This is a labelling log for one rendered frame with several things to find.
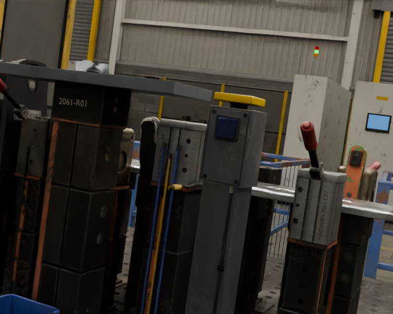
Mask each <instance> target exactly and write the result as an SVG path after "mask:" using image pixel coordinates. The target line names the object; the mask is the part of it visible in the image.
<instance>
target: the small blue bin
mask: <svg viewBox="0 0 393 314"><path fill-rule="evenodd" d="M59 313H60V310H59V309H58V308H56V307H52V306H50V305H46V304H43V303H40V302H37V301H34V300H30V299H28V298H24V297H21V296H19V295H15V294H6V295H3V296H0V314H59Z"/></svg>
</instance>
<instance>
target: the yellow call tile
mask: <svg viewBox="0 0 393 314"><path fill-rule="evenodd" d="M214 100H218V101H221V102H226V103H230V104H231V105H230V108H240V109H245V110H247V109H248V106H254V107H264V106H265V100H264V99H262V98H258V97H254V96H249V95H238V94H232V93H222V92H215V95H214Z"/></svg>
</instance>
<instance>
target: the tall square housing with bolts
mask: <svg viewBox="0 0 393 314"><path fill-rule="evenodd" d="M159 125H160V126H159V129H158V138H157V147H156V152H155V161H154V166H153V175H152V180H151V182H150V184H151V185H155V187H154V194H153V203H152V211H151V216H150V225H149V231H148V240H147V244H149V245H150V246H148V247H144V248H143V256H142V265H141V270H140V279H139V285H138V294H137V302H136V306H135V314H185V307H186V302H187V294H188V286H189V280H190V272H191V267H192V258H193V250H194V245H195V236H196V231H197V222H198V214H199V208H200V200H201V192H202V187H203V181H200V180H199V179H200V170H201V162H202V157H203V148H204V143H205V135H206V126H207V124H202V123H194V122H189V121H180V120H171V119H164V118H161V119H160V123H159ZM193 183H201V186H194V187H193V188H189V189H187V188H181V189H179V190H175V191H169V190H168V185H171V184H184V185H191V184H193Z"/></svg>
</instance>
